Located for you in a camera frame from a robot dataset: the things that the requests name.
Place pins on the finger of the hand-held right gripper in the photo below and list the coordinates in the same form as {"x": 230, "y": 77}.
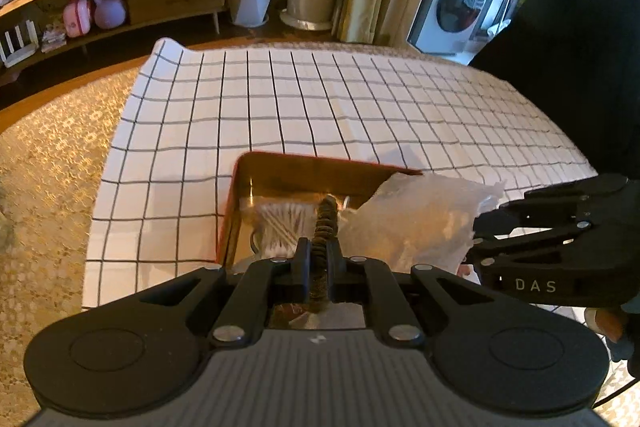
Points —
{"x": 530, "y": 237}
{"x": 565, "y": 197}

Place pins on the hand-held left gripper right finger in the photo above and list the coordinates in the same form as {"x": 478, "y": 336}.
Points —
{"x": 336, "y": 270}

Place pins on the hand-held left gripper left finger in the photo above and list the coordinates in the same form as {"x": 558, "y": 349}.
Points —
{"x": 303, "y": 268}

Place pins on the pack of cotton swabs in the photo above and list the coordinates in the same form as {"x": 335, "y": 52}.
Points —
{"x": 280, "y": 222}

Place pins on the gold tin box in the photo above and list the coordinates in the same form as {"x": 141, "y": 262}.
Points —
{"x": 280, "y": 177}

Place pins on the clear plastic bag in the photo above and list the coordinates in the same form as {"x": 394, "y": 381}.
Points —
{"x": 415, "y": 217}

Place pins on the person's right hand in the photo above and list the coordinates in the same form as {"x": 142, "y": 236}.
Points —
{"x": 602, "y": 321}

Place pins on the person's black clothing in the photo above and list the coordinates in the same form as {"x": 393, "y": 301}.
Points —
{"x": 575, "y": 82}

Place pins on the white checked tablecloth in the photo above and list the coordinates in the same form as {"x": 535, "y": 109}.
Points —
{"x": 310, "y": 107}

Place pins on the purple kettlebell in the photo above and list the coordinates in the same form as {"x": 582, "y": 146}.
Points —
{"x": 108, "y": 9}

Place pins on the pink kettlebell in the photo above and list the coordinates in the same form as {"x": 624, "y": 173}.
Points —
{"x": 77, "y": 19}

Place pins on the small stack of booklets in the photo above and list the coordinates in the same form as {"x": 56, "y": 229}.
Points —
{"x": 53, "y": 39}

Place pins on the small white rack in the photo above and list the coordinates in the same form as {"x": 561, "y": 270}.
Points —
{"x": 18, "y": 44}

